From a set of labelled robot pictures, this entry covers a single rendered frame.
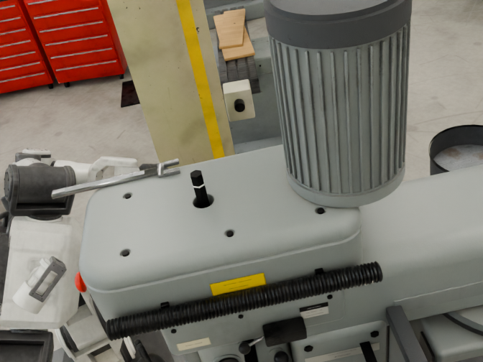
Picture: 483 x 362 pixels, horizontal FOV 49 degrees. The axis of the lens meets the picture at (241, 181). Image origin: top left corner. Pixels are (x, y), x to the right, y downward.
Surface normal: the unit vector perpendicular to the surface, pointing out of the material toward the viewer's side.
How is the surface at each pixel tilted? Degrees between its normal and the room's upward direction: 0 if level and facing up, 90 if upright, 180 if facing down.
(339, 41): 90
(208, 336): 90
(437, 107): 0
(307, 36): 90
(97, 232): 0
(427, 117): 0
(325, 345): 90
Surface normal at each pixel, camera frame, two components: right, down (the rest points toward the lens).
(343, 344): 0.14, 0.61
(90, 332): 0.40, 0.37
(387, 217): -0.16, -0.76
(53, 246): 0.29, 0.02
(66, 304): 0.87, 0.10
